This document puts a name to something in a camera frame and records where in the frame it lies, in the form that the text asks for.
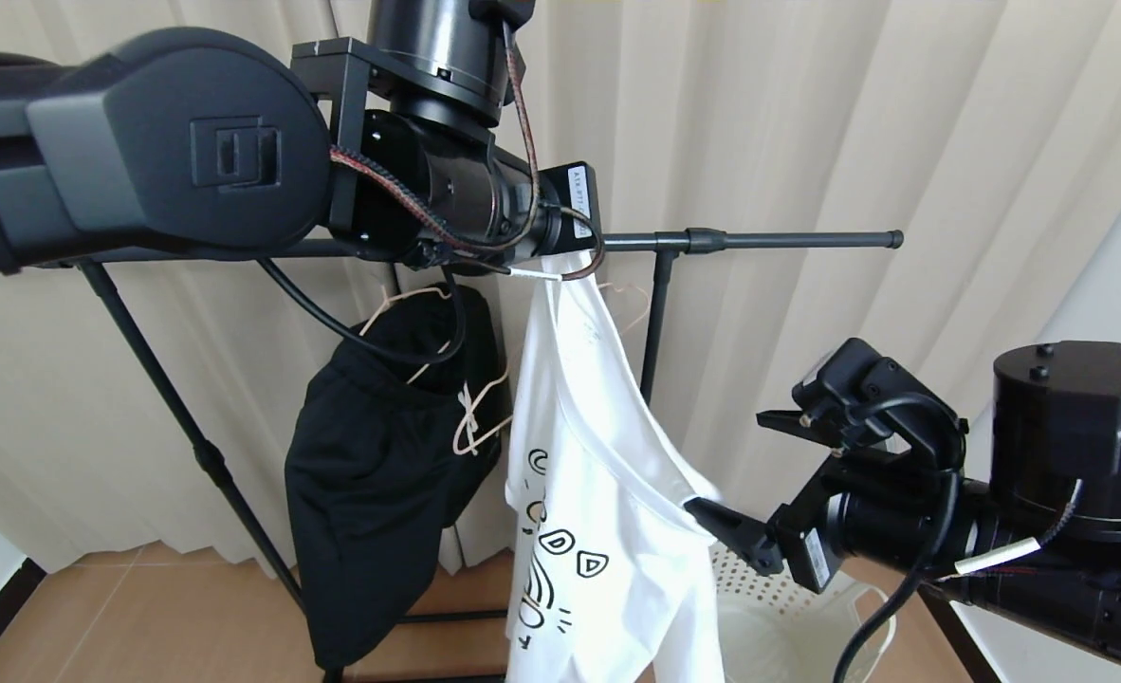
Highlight black clothes rack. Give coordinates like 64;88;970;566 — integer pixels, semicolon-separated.
39;228;905;683

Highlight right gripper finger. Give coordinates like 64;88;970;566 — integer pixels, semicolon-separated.
684;496;785;578
758;408;842;448

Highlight white laundry basket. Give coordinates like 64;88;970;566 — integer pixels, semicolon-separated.
712;541;898;683

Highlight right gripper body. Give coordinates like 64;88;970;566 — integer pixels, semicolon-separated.
771;453;990;595

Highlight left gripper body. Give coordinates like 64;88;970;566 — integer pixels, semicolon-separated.
418;133;605;273

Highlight black shorts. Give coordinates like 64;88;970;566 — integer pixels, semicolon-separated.
284;282;506;670

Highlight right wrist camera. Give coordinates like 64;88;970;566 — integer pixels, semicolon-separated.
793;337;967;475

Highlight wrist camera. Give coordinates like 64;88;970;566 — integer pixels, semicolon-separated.
469;0;538;28
793;337;967;475

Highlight pink clothes hanger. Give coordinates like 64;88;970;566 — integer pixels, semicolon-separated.
598;282;652;340
359;285;514;458

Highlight white garment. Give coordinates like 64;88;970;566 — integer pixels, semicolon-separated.
504;249;727;683

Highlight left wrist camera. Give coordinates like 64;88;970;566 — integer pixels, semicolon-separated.
469;0;538;28

